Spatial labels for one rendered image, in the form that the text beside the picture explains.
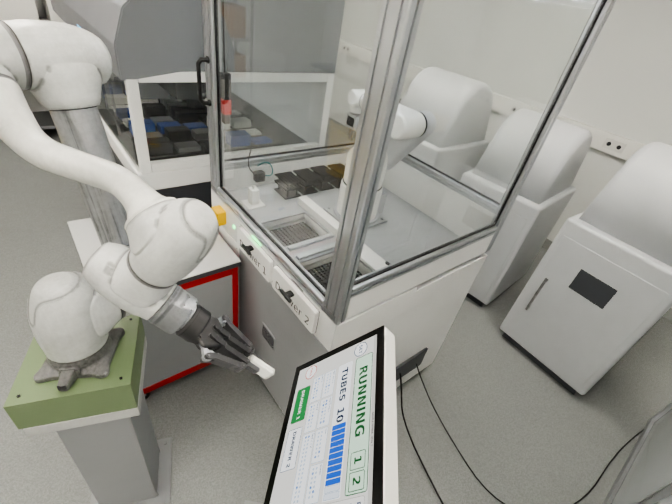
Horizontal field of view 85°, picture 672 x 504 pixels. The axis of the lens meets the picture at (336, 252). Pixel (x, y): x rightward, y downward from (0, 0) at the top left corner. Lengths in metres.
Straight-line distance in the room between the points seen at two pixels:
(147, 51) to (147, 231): 1.41
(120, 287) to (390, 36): 0.72
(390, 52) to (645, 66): 3.24
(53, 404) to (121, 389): 0.16
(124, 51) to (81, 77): 0.92
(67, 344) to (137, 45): 1.30
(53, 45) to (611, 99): 3.77
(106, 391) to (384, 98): 1.05
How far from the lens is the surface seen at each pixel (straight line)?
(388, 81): 0.87
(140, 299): 0.78
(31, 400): 1.29
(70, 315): 1.14
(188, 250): 0.66
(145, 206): 0.70
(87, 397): 1.26
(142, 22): 2.00
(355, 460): 0.79
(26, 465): 2.25
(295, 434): 0.95
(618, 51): 4.03
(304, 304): 1.33
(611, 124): 4.01
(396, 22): 0.86
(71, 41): 1.10
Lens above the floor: 1.86
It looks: 36 degrees down
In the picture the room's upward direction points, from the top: 11 degrees clockwise
